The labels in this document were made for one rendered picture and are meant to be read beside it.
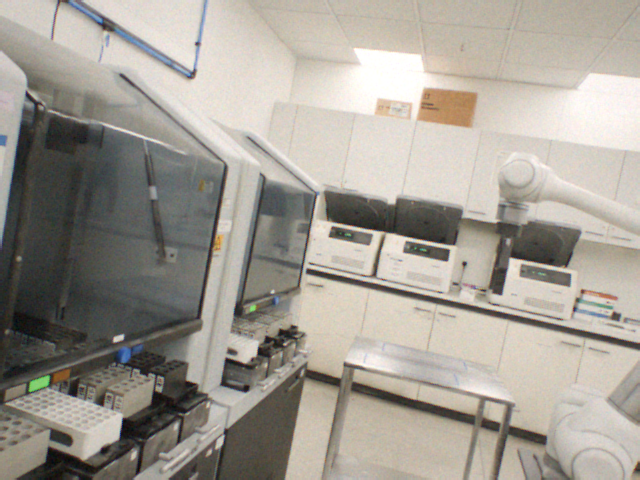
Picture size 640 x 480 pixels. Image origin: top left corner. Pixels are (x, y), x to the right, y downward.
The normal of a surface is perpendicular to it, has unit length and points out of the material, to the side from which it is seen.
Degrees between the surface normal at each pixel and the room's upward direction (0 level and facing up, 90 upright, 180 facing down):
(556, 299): 90
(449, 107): 90
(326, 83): 90
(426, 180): 90
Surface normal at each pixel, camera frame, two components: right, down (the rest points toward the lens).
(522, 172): -0.50, -0.07
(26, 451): 0.95, 0.20
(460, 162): -0.25, 0.00
